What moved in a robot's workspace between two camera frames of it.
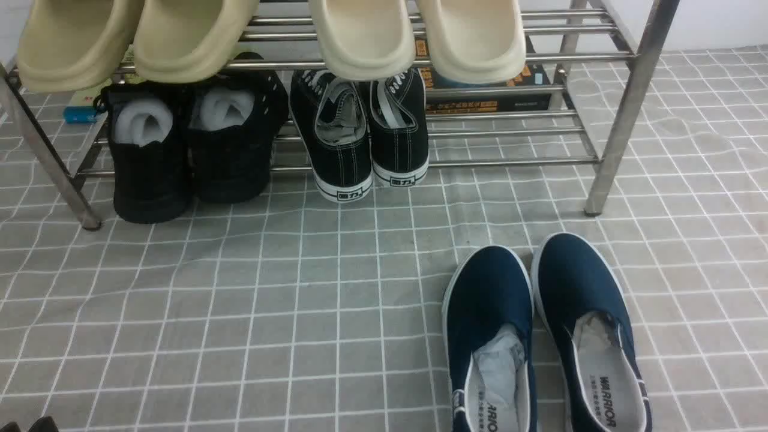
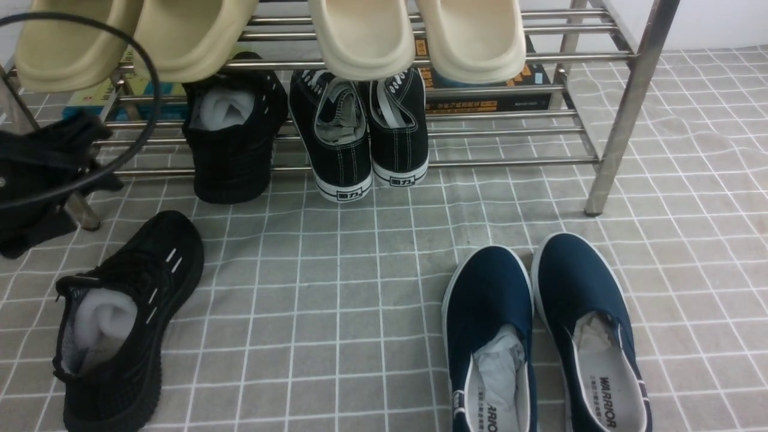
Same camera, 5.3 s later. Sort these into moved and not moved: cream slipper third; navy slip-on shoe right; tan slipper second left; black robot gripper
Moved: black robot gripper
Not moved: cream slipper third; tan slipper second left; navy slip-on shoe right
